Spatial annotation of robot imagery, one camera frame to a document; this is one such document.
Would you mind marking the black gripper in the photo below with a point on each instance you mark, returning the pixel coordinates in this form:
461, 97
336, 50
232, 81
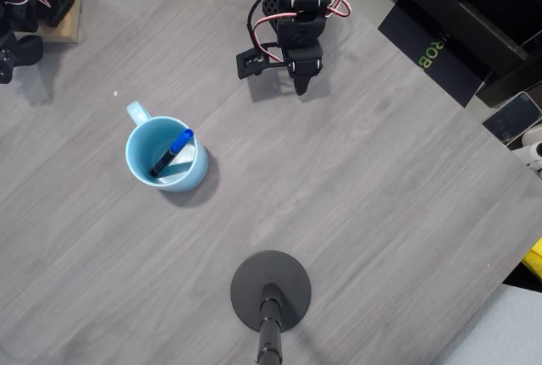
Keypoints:
304, 65

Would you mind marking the white plastic device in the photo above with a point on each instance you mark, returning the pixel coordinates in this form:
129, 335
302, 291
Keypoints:
534, 153

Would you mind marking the black box green lettering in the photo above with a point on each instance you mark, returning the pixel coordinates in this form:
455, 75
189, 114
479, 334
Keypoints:
449, 73

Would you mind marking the wooden base board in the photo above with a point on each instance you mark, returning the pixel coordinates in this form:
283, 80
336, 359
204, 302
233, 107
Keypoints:
68, 34

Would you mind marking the black gripper camera module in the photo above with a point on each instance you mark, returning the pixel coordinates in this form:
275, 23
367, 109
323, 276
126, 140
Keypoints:
250, 62

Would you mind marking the black smartphone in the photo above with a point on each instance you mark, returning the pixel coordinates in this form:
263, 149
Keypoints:
512, 119

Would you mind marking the light blue ceramic mug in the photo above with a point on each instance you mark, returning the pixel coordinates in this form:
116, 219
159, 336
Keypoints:
188, 178

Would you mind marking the blue capped black marker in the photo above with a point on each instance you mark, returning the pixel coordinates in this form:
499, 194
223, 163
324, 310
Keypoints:
180, 141

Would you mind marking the light gray fabric cushion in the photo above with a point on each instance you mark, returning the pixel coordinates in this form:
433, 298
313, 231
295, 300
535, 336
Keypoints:
499, 331

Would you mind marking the yellow object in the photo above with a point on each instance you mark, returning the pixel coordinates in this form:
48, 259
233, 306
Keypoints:
535, 260

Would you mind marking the black round base camera stand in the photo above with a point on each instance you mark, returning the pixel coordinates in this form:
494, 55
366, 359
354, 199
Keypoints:
254, 280

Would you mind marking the black idle robot arm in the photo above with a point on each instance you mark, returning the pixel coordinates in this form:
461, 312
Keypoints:
17, 13

